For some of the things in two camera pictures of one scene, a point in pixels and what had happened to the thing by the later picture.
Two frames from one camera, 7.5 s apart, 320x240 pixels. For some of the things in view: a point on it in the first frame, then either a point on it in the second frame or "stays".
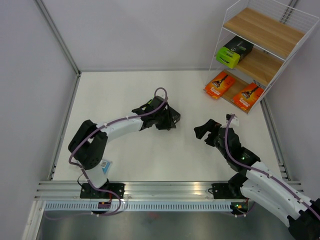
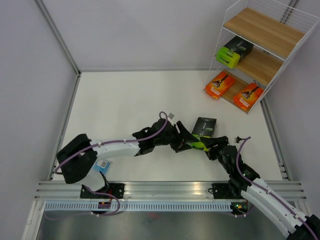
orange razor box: x=246 y=99 stays
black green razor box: x=233 y=52 stays
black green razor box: x=153 y=104 -> x=203 y=128
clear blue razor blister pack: x=105 y=165 stays
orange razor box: x=217 y=88 stays
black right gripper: x=210 y=126 -> x=210 y=141
